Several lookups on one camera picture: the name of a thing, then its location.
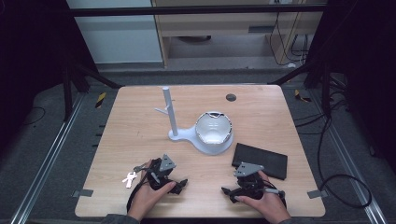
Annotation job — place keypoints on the round table hole cover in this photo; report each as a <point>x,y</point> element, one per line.
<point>231,97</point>

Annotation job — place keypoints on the black curtain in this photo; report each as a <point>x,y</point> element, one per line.
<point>364,46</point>
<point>31,46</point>

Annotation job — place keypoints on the grey tape piece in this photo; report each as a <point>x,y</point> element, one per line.
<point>83,193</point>
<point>317,194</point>

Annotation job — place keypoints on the white cabinet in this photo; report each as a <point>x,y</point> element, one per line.
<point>118,40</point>

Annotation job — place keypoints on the yellow black striped tape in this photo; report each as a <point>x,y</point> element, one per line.
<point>301,96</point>
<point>100,100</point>

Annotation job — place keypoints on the person's left hand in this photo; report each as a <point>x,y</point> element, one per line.
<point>146,199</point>

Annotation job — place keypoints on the black metal stand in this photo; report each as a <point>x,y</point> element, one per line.
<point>325,90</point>
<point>67,93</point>

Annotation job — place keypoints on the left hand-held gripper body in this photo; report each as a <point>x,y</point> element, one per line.
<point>165,165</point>

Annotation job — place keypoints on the person's right hand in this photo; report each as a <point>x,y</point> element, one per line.
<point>271,205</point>

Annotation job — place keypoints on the black wallet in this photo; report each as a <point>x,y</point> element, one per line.
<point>264,157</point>

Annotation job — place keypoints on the white keys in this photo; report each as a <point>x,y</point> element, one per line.
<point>129,180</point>

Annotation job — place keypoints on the black horizontal bar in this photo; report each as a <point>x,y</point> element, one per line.
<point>186,11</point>

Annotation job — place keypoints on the metal floor rail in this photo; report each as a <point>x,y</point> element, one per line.
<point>46,165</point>
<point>351,165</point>

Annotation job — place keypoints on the wooden desk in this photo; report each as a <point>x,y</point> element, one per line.
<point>218,26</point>

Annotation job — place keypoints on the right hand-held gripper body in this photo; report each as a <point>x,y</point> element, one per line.
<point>249,183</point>

